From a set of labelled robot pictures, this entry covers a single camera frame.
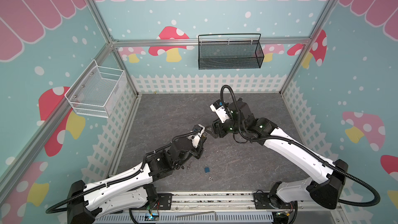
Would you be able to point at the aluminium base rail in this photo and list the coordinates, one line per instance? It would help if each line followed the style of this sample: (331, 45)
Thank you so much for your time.
(232, 207)

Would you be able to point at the large hex key front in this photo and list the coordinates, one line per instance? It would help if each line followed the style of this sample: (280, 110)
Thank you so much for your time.
(208, 213)

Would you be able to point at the brass padlock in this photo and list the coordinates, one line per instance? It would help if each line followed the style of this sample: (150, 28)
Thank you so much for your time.
(204, 136)

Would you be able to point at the black mesh wall basket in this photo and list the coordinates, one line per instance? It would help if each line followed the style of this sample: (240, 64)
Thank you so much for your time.
(230, 51)

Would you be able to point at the small blue padlock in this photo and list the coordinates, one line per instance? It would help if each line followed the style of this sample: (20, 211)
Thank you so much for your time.
(206, 169)

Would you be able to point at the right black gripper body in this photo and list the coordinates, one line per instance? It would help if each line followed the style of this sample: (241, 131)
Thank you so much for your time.
(219, 127)

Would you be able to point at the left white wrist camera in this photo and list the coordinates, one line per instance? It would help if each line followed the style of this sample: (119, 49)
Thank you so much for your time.
(195, 138)

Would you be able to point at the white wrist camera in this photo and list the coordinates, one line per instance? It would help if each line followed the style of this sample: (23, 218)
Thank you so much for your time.
(219, 108)
(195, 138)

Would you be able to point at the white wire wall basket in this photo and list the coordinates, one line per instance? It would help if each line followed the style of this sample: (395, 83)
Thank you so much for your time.
(97, 91)

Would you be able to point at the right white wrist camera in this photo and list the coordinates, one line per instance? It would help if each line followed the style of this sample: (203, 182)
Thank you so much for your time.
(219, 108)

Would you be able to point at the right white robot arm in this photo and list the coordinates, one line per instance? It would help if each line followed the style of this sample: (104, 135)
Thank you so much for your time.
(326, 177)

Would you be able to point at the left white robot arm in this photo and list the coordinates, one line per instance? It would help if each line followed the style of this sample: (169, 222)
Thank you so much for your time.
(86, 202)

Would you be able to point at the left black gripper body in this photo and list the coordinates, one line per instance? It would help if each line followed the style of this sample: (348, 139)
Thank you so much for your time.
(197, 152)

